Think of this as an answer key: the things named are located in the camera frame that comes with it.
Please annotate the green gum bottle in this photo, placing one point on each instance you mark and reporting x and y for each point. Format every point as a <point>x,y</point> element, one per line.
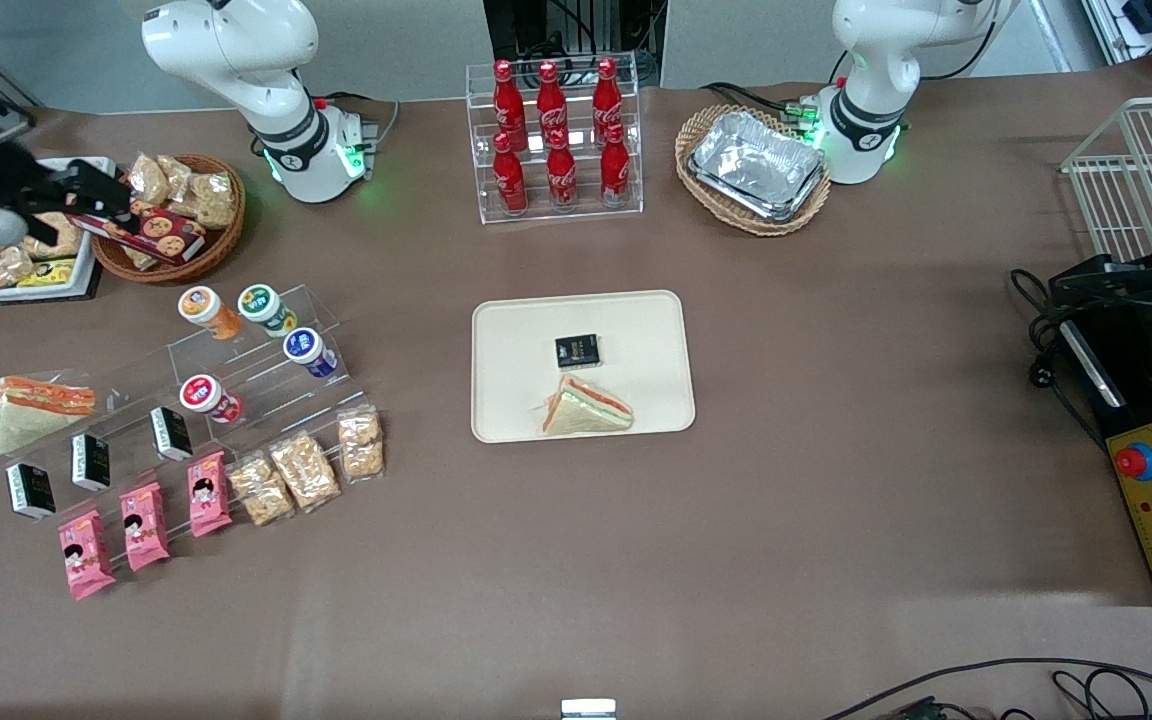
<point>266,308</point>

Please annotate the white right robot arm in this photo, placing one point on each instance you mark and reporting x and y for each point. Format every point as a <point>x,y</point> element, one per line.
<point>236,50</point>

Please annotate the white plastic tray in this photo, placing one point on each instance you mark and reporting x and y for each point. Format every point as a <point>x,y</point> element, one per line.
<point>86,170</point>

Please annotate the orange gum bottle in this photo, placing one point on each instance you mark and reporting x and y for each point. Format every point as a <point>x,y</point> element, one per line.
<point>208,311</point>

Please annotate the red gum bottle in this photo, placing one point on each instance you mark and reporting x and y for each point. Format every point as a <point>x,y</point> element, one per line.
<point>208,397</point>

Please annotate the blue gum bottle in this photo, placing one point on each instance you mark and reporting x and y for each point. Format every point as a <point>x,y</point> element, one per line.
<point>309,352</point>

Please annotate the aluminium foil tray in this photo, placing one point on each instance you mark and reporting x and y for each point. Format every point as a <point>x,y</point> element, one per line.
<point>756,165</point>

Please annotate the beige serving tray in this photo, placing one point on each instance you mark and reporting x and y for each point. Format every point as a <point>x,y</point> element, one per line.
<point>646,330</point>

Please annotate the clear puffed snack bag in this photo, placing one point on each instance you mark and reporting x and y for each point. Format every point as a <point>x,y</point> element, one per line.
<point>149,180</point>
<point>177,172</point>
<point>140,259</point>
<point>211,200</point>

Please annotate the red cookie box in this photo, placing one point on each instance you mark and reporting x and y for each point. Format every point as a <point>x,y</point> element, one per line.
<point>156,232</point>

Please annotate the yellow snack packet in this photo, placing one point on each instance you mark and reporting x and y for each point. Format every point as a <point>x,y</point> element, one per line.
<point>48,273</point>

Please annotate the brown wicker basket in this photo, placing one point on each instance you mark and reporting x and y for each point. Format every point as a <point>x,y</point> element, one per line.
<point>206,255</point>

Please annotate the red emergency stop button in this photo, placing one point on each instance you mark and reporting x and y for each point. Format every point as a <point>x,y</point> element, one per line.
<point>1135,461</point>

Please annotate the wrapped triangle sandwich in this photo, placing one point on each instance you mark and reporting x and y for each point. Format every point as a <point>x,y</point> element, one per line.
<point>36,410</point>
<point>586,410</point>

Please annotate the clear acrylic tiered stand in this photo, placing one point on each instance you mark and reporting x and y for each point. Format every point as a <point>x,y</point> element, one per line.
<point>266,380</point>

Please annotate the small black box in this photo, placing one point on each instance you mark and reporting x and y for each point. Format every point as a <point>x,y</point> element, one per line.
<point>172,433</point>
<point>31,490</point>
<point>91,461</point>
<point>577,350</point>

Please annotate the pink snack packet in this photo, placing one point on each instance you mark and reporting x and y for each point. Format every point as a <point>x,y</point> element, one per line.
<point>209,494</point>
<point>144,527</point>
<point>86,555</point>

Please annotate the clear rice cracker pack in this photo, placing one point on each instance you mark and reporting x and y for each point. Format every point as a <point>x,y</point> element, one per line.
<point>261,489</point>
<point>305,470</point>
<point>361,443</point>

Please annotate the red cola bottle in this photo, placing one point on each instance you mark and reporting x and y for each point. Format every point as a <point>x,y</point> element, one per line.
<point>606,100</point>
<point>562,175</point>
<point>615,170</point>
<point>510,180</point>
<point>507,105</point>
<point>550,100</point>

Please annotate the light wicker basket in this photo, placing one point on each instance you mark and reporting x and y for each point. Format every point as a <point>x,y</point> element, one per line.
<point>706,125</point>

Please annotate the clear acrylic bottle rack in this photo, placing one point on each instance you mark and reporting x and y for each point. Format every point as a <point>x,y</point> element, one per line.
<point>581,215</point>

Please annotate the black equipment rack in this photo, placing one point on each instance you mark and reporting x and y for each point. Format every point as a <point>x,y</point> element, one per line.
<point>576,25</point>

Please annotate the small white device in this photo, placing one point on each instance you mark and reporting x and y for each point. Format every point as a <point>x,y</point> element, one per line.
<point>588,710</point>

